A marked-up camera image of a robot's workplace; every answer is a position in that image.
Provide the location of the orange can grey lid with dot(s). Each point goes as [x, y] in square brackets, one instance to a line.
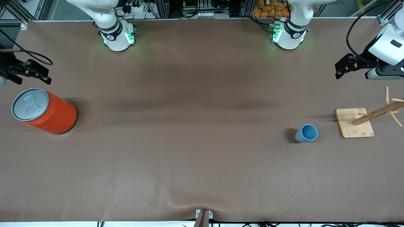
[53, 116]

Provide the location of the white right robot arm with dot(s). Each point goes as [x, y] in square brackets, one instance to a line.
[113, 31]

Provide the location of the white power strip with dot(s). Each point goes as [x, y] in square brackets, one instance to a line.
[139, 8]

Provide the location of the brown camera support beam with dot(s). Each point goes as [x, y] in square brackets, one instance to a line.
[202, 220]

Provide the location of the wooden mug tree rack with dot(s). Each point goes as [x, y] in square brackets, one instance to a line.
[353, 126]

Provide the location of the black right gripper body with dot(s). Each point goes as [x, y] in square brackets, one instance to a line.
[7, 65]

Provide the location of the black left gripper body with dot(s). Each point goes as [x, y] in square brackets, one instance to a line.
[364, 61]

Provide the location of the small metal bracket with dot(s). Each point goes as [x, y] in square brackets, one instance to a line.
[198, 214]

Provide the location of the light blue plastic cup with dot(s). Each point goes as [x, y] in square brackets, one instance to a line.
[307, 132]

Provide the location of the aluminium frame profile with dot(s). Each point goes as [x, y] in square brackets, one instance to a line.
[12, 22]
[389, 12]

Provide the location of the orange snack pile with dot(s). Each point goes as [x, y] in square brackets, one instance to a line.
[268, 11]

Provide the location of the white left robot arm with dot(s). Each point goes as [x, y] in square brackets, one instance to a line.
[292, 34]

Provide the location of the brown table mat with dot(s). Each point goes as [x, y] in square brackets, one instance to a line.
[202, 157]

